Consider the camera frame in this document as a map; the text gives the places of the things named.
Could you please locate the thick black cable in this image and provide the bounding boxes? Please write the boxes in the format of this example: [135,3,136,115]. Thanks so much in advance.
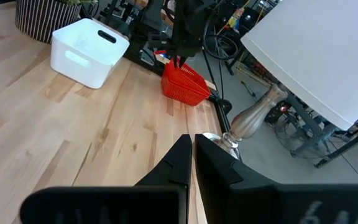
[201,55,225,101]

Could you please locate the black looped cable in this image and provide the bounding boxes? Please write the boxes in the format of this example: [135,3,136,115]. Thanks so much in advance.
[202,14,241,60]

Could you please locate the workbench with metal legs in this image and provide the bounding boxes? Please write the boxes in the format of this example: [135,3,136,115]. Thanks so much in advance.
[286,91,358,169]

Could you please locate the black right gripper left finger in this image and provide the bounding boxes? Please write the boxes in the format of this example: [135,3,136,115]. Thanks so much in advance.
[19,134,194,224]

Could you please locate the plant in striped pot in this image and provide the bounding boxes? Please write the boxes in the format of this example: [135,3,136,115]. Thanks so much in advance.
[15,0,98,44]

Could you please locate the white plastic storage bin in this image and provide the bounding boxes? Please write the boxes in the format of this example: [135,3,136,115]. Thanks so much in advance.
[50,17,131,90]

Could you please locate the person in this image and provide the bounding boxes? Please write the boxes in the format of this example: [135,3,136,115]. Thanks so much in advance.
[227,7,246,30]

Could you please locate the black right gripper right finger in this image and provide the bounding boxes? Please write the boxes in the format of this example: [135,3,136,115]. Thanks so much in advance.
[194,133,358,224]

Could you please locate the silver lamp with white shade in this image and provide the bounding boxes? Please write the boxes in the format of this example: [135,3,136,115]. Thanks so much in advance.
[202,0,358,160]

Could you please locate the black computer tower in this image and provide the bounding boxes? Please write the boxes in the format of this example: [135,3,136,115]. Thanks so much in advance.
[267,102,292,126]

